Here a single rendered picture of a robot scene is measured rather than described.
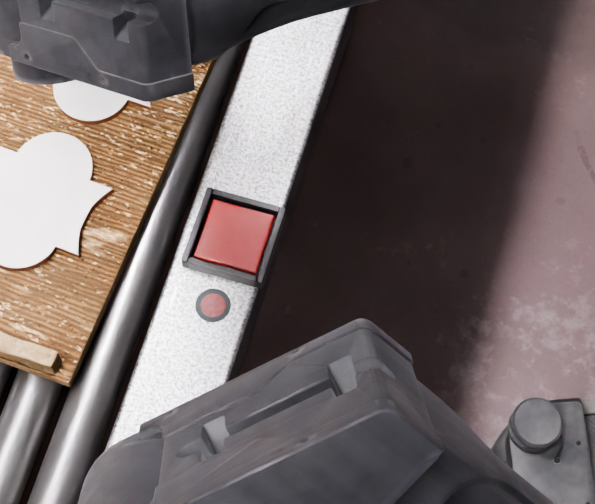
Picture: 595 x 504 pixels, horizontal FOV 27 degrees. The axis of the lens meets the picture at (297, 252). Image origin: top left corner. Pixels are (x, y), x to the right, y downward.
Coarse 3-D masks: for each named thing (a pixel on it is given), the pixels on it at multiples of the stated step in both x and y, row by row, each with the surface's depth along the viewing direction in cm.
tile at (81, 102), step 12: (60, 84) 117; (72, 84) 117; (84, 84) 117; (60, 96) 117; (72, 96) 117; (84, 96) 117; (96, 96) 117; (108, 96) 117; (120, 96) 117; (60, 108) 117; (72, 108) 117; (84, 108) 117; (96, 108) 117; (108, 108) 117; (120, 108) 117; (144, 108) 117; (84, 120) 116; (96, 120) 116; (108, 120) 117
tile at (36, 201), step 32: (0, 160) 115; (32, 160) 115; (64, 160) 115; (0, 192) 113; (32, 192) 113; (64, 192) 113; (96, 192) 113; (0, 224) 112; (32, 224) 112; (64, 224) 112; (0, 256) 111; (32, 256) 111
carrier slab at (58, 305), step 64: (0, 64) 119; (0, 128) 117; (64, 128) 117; (128, 128) 117; (128, 192) 114; (64, 256) 112; (128, 256) 113; (0, 320) 110; (64, 320) 110; (64, 384) 109
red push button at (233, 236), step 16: (224, 208) 115; (240, 208) 115; (208, 224) 114; (224, 224) 114; (240, 224) 114; (256, 224) 114; (272, 224) 114; (208, 240) 113; (224, 240) 113; (240, 240) 113; (256, 240) 113; (208, 256) 113; (224, 256) 113; (240, 256) 113; (256, 256) 113; (256, 272) 112
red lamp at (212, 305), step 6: (210, 294) 113; (216, 294) 113; (204, 300) 113; (210, 300) 113; (216, 300) 113; (222, 300) 113; (204, 306) 113; (210, 306) 113; (216, 306) 113; (222, 306) 113; (204, 312) 112; (210, 312) 112; (216, 312) 112; (222, 312) 112
